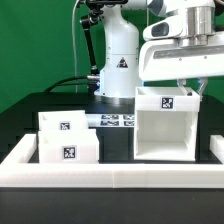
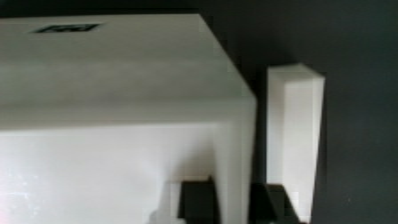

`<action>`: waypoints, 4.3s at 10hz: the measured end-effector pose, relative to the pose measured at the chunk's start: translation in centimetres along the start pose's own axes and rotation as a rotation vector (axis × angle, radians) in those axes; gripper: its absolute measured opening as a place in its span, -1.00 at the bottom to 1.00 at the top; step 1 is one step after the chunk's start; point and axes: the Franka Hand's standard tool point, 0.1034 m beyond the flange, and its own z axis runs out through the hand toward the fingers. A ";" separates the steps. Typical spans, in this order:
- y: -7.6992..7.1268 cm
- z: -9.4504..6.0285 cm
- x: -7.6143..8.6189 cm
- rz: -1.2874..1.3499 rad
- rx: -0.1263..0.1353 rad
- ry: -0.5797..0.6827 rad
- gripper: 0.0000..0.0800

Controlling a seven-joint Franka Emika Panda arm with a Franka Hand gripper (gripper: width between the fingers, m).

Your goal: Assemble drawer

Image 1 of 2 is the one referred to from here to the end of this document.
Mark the white U-shaped fence frame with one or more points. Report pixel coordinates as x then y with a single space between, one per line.
17 170

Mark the white drawer cabinet box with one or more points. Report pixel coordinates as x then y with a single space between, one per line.
165 126

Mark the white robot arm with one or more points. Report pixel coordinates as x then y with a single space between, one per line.
120 75

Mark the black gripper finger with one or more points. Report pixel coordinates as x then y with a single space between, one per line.
202 85
182 87

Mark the white drawer tray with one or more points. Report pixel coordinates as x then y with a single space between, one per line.
77 146
62 120

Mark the white marker sheet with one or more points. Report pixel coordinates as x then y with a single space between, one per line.
110 120

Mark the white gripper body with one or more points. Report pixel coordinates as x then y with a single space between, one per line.
182 46

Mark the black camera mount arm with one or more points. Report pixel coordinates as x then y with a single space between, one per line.
96 10

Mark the white front drawer tray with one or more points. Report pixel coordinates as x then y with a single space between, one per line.
77 146

